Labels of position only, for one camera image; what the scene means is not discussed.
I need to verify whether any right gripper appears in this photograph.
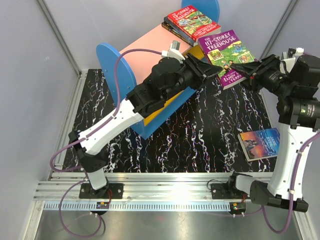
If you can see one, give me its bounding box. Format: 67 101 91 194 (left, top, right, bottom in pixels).
231 53 295 97

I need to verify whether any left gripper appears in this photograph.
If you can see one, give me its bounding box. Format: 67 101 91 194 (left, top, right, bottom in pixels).
163 53 224 102

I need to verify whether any purple 117-Storey Treehouse book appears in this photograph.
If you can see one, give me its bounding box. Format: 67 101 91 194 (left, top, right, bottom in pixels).
198 29 256 90

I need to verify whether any black blue Treehouse book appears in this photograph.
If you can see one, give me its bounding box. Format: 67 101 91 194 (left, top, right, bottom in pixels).
161 21 194 47

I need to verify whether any red 13-Storey Treehouse book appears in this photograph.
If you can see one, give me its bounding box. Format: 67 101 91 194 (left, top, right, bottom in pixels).
167 5 221 43

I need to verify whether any Nineteen Eighty-Four book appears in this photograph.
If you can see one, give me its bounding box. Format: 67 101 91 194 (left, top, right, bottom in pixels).
163 16 184 35

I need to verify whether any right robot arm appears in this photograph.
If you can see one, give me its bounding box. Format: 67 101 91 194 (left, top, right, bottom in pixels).
226 54 320 213

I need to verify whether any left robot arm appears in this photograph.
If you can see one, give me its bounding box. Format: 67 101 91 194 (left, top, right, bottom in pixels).
68 53 222 199

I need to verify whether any black marble pattern mat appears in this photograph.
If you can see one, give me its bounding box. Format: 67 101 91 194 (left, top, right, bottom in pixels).
61 67 275 174

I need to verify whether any blue Jane Eyre book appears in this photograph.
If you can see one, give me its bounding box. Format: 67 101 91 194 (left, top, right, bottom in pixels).
238 128 280 162

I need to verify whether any blue pink yellow bookshelf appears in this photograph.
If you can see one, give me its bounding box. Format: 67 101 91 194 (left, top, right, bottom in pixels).
96 0 221 141

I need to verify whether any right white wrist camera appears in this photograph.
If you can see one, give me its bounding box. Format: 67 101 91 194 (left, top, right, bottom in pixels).
279 47 305 74

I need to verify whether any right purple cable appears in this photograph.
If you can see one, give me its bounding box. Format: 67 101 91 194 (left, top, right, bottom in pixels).
259 51 320 235

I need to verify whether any purple cable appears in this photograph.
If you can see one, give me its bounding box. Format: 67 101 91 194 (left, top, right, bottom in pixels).
259 51 320 235
49 48 165 237

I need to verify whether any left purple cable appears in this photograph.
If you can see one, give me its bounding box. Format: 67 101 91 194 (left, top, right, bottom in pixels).
49 48 165 237

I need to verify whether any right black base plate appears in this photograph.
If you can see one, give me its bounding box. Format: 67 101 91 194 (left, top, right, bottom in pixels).
209 183 243 200

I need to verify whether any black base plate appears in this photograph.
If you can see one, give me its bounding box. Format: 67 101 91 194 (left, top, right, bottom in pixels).
79 183 125 200
209 183 243 200

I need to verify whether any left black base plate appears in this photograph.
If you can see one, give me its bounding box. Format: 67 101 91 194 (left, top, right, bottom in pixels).
79 183 125 200

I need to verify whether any aluminium mounting rail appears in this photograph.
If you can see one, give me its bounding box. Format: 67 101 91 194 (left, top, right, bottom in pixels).
33 171 305 203

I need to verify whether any white slotted cable duct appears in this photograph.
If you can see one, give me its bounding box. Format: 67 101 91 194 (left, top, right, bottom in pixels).
44 201 246 212

